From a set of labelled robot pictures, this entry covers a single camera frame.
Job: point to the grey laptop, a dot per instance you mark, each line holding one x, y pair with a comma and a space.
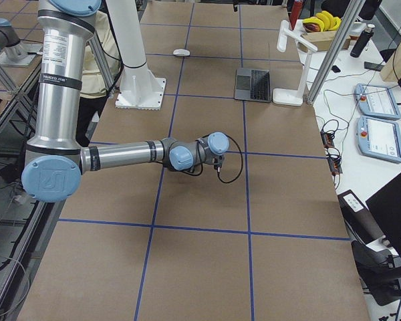
253, 85

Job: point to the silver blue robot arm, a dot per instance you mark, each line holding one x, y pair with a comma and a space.
60, 152
13, 51

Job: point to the white desk lamp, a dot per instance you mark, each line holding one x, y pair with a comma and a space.
290, 80

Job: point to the white computer mouse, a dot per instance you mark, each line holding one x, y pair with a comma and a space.
181, 53

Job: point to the person in cream sweater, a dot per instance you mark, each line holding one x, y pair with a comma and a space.
97, 73

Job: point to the orange black usb hub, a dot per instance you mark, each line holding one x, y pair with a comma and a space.
327, 139

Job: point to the white remote control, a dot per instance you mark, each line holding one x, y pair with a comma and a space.
353, 202

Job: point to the brown cardboard box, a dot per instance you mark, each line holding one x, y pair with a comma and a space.
322, 40

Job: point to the lower blue teach pendant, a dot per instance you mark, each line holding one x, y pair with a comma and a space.
379, 138

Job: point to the blue teach pendant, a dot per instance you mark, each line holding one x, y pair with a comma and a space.
376, 101
379, 138

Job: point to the red cylinder can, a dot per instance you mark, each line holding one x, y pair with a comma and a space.
295, 12

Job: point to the upper blue teach pendant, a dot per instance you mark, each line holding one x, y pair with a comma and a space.
376, 101

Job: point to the yellow bananas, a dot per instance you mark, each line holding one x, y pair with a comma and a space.
331, 22

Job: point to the black smartphone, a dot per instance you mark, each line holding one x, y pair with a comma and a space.
373, 66

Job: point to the black monitor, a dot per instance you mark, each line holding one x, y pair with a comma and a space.
385, 207

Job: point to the black water bottle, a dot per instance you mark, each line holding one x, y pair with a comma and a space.
363, 40

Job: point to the black office chair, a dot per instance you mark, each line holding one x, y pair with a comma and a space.
377, 269

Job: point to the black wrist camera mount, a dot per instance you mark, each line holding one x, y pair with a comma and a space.
218, 162

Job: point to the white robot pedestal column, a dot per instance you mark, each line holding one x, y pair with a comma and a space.
139, 88

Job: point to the aluminium frame post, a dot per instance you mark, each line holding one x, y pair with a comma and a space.
352, 11

